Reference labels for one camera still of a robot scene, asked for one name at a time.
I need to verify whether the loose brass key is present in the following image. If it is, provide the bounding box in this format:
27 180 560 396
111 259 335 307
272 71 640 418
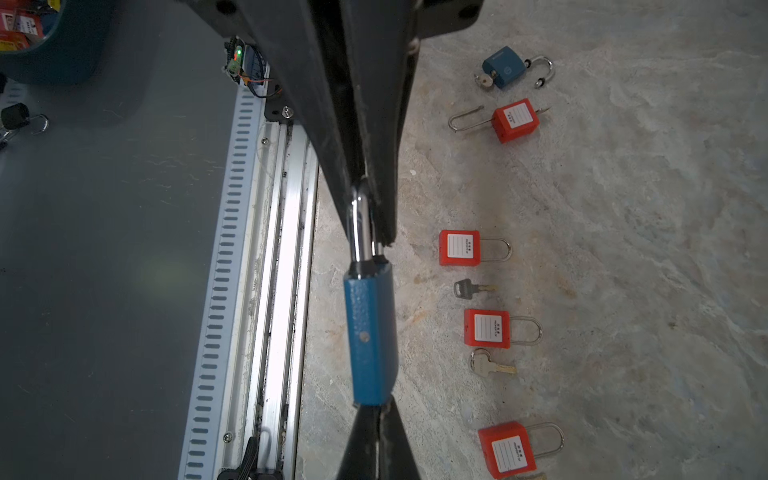
470 348 517 378

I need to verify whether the white slotted cable duct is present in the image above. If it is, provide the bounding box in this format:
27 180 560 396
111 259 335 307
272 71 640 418
177 86 263 479

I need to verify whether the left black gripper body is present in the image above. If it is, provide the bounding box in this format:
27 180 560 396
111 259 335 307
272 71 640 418
187 1 483 90

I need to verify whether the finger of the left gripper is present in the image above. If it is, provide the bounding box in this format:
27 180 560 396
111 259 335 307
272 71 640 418
236 1 366 227
340 1 420 246

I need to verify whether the small blue padlock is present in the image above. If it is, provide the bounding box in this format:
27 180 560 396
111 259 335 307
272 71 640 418
344 179 399 406

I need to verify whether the aluminium mounting rail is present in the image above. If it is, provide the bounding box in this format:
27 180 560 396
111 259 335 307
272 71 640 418
215 123 318 479

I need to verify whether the dark bin with items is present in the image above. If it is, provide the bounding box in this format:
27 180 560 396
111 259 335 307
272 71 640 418
1 1 116 85

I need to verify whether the large blue padlock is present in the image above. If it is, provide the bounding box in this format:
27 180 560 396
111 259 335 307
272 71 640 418
474 46 555 90

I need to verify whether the left green circuit board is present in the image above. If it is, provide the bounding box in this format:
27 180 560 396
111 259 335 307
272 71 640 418
223 35 283 101

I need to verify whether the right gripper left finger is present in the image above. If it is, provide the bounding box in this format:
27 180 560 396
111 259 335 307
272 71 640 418
336 406 381 480

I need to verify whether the red padlock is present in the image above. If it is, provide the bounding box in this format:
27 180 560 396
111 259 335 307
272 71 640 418
447 98 549 144
463 309 543 349
439 230 513 267
477 421 565 479

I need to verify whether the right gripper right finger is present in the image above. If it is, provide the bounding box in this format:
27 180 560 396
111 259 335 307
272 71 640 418
379 397 420 480

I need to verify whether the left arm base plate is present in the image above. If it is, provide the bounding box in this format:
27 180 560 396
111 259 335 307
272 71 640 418
264 82 295 125

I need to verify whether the black padlock on bench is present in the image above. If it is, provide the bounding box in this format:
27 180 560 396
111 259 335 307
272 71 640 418
1 103 50 150

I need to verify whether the loose silver key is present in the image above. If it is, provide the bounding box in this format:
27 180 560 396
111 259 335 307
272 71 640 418
453 278 497 300

